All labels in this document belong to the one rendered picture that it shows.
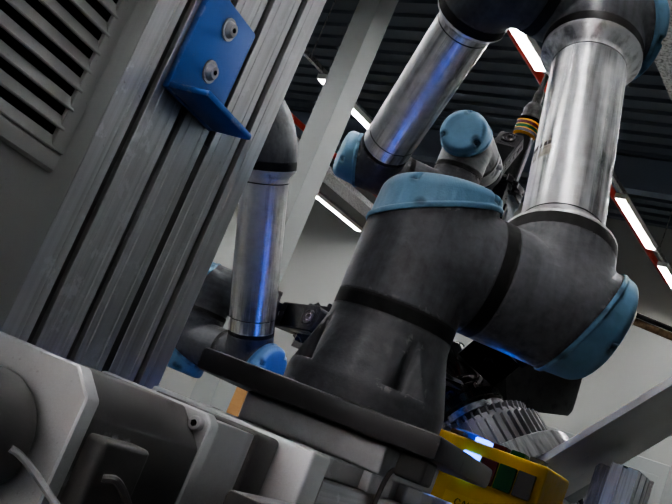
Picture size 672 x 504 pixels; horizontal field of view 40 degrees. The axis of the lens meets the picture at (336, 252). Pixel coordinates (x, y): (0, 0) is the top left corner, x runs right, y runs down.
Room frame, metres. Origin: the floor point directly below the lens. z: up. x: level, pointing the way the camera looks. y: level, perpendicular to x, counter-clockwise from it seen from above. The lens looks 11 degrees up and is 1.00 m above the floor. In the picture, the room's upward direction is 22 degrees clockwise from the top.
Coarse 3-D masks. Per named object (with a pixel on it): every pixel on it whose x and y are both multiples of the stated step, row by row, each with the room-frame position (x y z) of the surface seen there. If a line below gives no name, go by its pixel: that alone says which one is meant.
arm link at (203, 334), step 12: (192, 312) 1.55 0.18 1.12; (204, 312) 1.54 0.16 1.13; (192, 324) 1.54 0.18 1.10; (204, 324) 1.54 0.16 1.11; (216, 324) 1.55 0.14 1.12; (180, 336) 1.55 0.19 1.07; (192, 336) 1.53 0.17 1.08; (204, 336) 1.52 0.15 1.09; (216, 336) 1.51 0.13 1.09; (180, 348) 1.54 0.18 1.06; (192, 348) 1.53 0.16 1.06; (204, 348) 1.51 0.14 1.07; (180, 360) 1.54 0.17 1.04; (192, 360) 1.54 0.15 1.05; (192, 372) 1.55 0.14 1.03
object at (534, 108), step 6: (540, 90) 1.61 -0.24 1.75; (534, 96) 1.61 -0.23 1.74; (540, 96) 1.61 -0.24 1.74; (534, 102) 1.61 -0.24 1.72; (540, 102) 1.61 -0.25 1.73; (528, 108) 1.61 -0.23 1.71; (534, 108) 1.60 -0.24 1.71; (540, 108) 1.60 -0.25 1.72; (522, 114) 1.61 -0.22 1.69; (528, 114) 1.60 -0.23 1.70; (534, 114) 1.60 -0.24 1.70; (540, 114) 1.61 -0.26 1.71; (534, 120) 1.63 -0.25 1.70
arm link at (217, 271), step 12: (216, 264) 1.56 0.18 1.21; (216, 276) 1.54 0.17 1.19; (228, 276) 1.55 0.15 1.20; (204, 288) 1.54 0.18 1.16; (216, 288) 1.54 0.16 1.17; (228, 288) 1.54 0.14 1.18; (204, 300) 1.54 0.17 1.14; (216, 300) 1.55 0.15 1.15; (228, 300) 1.55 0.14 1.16; (216, 312) 1.55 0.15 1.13; (228, 312) 1.57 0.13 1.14
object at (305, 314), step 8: (288, 304) 1.56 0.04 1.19; (296, 304) 1.54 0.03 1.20; (304, 304) 1.52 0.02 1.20; (280, 312) 1.57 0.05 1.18; (288, 312) 1.55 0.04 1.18; (296, 312) 1.53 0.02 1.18; (304, 312) 1.51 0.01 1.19; (312, 312) 1.49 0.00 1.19; (320, 312) 1.48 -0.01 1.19; (328, 312) 1.49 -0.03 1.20; (280, 320) 1.56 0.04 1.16; (288, 320) 1.54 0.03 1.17; (296, 320) 1.52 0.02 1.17; (304, 320) 1.50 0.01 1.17; (312, 320) 1.48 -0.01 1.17; (320, 320) 1.48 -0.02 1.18; (280, 328) 1.57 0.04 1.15; (288, 328) 1.54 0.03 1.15; (296, 328) 1.51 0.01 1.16; (304, 328) 1.49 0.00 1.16; (312, 328) 1.48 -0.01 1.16
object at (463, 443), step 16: (448, 432) 1.14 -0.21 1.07; (464, 448) 1.13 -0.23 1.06; (480, 448) 1.12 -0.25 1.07; (512, 464) 1.09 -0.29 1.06; (528, 464) 1.08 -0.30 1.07; (448, 480) 1.13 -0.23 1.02; (544, 480) 1.07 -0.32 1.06; (560, 480) 1.12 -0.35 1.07; (448, 496) 1.13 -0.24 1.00; (464, 496) 1.12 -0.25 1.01; (480, 496) 1.11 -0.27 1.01; (496, 496) 1.09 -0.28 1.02; (512, 496) 1.08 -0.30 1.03; (544, 496) 1.08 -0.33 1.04; (560, 496) 1.13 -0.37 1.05
